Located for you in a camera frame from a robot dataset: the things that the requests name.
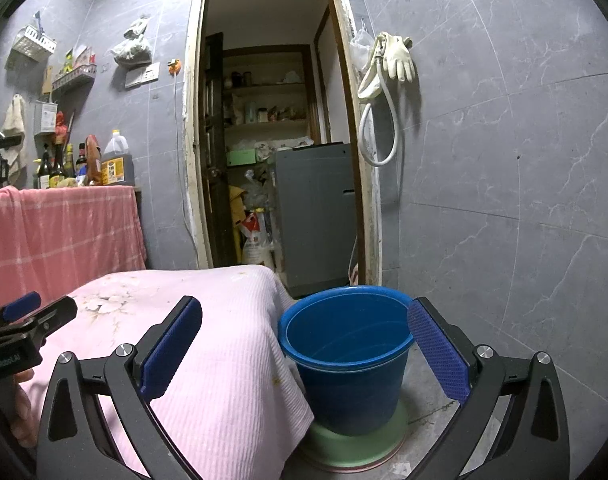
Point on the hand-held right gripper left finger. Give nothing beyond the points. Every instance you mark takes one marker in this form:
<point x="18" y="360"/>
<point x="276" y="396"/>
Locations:
<point x="168" y="350"/>

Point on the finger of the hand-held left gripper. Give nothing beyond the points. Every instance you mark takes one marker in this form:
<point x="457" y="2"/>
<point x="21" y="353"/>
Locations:
<point x="53" y="312"/>
<point x="21" y="305"/>

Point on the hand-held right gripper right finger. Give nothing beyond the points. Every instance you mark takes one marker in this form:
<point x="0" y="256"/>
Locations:
<point x="436" y="352"/>

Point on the blue bucket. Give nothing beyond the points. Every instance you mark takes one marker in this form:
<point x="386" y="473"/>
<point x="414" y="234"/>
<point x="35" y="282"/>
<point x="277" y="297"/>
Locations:
<point x="354" y="385"/>

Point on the person's left hand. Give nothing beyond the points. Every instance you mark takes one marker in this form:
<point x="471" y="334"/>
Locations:
<point x="22" y="420"/>

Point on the pale pink floral cloth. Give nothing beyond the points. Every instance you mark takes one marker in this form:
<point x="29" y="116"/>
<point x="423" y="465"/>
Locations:
<point x="223" y="360"/>

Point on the pink checked cloth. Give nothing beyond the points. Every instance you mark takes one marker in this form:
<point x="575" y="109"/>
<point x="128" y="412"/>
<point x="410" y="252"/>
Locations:
<point x="63" y="235"/>

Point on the green glass bottle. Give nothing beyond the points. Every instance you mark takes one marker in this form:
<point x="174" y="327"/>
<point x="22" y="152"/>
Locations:
<point x="43" y="172"/>

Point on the red white sack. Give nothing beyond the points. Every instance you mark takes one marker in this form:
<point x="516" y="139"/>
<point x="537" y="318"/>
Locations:
<point x="256" y="242"/>

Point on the yellow bottle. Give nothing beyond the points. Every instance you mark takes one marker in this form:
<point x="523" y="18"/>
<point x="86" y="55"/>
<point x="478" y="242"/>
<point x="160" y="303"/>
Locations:
<point x="69" y="162"/>

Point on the cooking oil jug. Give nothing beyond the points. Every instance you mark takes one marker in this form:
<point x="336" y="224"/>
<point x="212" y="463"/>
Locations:
<point x="116" y="167"/>

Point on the yellow bag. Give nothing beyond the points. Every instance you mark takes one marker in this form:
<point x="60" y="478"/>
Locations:
<point x="236" y="205"/>

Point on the red hanging bag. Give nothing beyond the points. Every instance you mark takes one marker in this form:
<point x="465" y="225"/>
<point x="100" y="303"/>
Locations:
<point x="59" y="130"/>

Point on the grey washing machine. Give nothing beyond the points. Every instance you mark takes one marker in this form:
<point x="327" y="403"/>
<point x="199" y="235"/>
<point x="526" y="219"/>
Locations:
<point x="314" y="220"/>

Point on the cream hanging rag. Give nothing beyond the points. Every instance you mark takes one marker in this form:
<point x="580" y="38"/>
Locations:
<point x="14" y="115"/>

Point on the dark wooden door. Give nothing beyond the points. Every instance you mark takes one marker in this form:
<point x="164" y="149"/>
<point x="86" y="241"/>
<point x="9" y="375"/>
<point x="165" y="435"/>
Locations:
<point x="216" y="160"/>

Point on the green box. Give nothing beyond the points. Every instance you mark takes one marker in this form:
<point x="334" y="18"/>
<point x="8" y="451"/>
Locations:
<point x="241" y="157"/>

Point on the wooden spatula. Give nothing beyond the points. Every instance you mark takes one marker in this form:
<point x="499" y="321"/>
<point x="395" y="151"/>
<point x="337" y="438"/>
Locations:
<point x="47" y="80"/>

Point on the green seasoning packet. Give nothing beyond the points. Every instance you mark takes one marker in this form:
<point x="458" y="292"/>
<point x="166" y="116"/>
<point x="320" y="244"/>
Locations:
<point x="69" y="62"/>

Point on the pink seasoning packet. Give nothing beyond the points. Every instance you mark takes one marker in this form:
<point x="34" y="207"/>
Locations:
<point x="85" y="57"/>

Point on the wooden shelf unit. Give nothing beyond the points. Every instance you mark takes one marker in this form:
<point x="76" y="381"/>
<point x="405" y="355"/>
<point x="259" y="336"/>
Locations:
<point x="269" y="90"/>

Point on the hanging plastic bag with contents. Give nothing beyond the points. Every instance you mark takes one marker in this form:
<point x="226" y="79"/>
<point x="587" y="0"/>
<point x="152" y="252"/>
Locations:
<point x="132" y="45"/>

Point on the cream rubber gloves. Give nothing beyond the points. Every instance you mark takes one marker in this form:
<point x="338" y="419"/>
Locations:
<point x="399" y="60"/>

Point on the clear hanging plastic bag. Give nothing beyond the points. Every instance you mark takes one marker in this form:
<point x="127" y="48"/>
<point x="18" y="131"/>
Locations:
<point x="361" y="50"/>

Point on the white wall holder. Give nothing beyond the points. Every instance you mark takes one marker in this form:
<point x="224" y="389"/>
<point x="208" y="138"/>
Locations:
<point x="46" y="117"/>

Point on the door frame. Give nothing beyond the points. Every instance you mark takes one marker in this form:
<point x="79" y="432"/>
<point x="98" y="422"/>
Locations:
<point x="192" y="135"/>

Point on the white wall basket with packets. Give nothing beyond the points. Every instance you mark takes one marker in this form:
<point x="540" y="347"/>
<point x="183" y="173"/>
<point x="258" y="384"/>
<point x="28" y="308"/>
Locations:
<point x="73" y="81"/>

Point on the wall socket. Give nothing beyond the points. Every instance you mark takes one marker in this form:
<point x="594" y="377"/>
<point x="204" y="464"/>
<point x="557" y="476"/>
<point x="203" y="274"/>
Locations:
<point x="142" y="76"/>

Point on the empty white wall basket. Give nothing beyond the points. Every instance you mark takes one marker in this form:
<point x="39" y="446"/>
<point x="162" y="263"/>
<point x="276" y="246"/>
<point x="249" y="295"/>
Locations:
<point x="33" y="45"/>

